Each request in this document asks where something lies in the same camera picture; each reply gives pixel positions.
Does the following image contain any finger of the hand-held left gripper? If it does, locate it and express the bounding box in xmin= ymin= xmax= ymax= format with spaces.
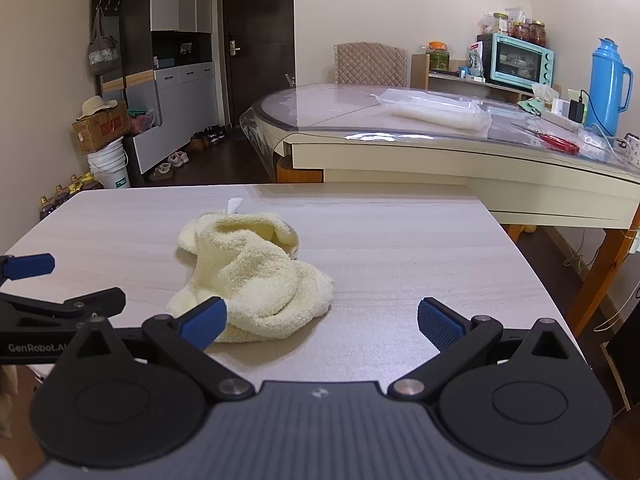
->
xmin=0 ymin=253 xmax=56 ymax=281
xmin=0 ymin=287 xmax=127 ymax=333

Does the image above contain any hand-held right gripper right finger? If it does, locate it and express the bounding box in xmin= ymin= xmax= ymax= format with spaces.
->
xmin=389 ymin=297 xmax=583 ymax=403

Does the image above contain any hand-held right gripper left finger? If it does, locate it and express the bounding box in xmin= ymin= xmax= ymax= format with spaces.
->
xmin=62 ymin=296 xmax=253 ymax=402

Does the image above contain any pale yellow towel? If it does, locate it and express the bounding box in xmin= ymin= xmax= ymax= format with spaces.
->
xmin=166 ymin=199 xmax=335 ymax=343

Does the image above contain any white plastic bucket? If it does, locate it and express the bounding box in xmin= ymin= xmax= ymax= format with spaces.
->
xmin=87 ymin=137 xmax=132 ymax=190

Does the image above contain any cardboard box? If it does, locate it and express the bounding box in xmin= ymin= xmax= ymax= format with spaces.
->
xmin=72 ymin=101 xmax=132 ymax=156

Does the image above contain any cream dining table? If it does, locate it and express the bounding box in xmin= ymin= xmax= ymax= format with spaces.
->
xmin=240 ymin=82 xmax=640 ymax=356

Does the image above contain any row of shoes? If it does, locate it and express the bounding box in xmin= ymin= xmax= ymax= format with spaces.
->
xmin=147 ymin=125 xmax=228 ymax=182

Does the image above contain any straw hat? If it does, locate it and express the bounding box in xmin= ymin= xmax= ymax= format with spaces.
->
xmin=82 ymin=96 xmax=118 ymax=120

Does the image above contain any clear plastic bag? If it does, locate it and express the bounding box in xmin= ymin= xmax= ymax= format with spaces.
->
xmin=375 ymin=87 xmax=493 ymax=136

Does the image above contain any grey hanging handbag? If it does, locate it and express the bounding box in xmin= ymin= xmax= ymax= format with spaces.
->
xmin=88 ymin=7 xmax=121 ymax=77

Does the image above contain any clear plastic table cover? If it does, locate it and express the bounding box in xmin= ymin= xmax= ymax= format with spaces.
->
xmin=240 ymin=84 xmax=640 ymax=171

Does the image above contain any white tissue pack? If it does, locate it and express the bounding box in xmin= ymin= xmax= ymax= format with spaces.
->
xmin=531 ymin=84 xmax=561 ymax=106

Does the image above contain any wooden desktop shelf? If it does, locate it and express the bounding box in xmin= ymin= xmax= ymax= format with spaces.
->
xmin=411 ymin=52 xmax=536 ymax=103

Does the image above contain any orange lid glass jar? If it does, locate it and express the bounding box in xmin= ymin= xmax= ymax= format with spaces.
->
xmin=427 ymin=41 xmax=450 ymax=72

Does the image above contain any quilted beige chair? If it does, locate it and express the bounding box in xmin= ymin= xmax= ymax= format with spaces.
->
xmin=334 ymin=42 xmax=408 ymax=87

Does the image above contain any teal toaster oven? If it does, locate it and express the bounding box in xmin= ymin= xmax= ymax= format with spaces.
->
xmin=487 ymin=32 xmax=556 ymax=86

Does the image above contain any blue thermos flask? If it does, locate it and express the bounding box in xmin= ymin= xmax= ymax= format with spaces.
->
xmin=585 ymin=37 xmax=633 ymax=137

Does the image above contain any grey and dark cabinet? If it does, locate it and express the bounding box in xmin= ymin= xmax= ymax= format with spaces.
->
xmin=90 ymin=0 xmax=217 ymax=176

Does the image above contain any dark wooden door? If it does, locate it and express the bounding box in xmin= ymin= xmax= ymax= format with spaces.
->
xmin=221 ymin=0 xmax=296 ymax=131

